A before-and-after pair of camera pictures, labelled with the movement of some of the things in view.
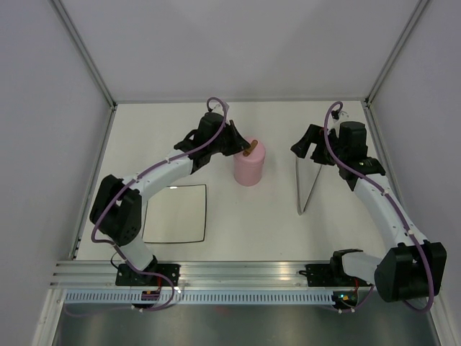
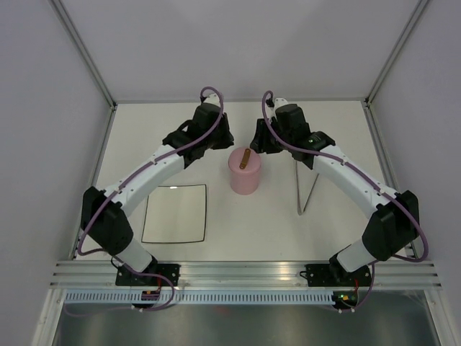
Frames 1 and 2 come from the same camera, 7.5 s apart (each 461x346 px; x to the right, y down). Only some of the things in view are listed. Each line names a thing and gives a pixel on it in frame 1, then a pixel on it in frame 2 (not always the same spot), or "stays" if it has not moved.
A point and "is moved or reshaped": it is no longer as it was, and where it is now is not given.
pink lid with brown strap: [254, 155] is moved or reshaped
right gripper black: [314, 134] -> [260, 141]
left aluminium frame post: [85, 54] stays
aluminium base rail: [204, 275] stays
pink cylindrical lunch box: [248, 163] is moved or reshaped
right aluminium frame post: [408, 28] stays
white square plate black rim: [176, 213] stays
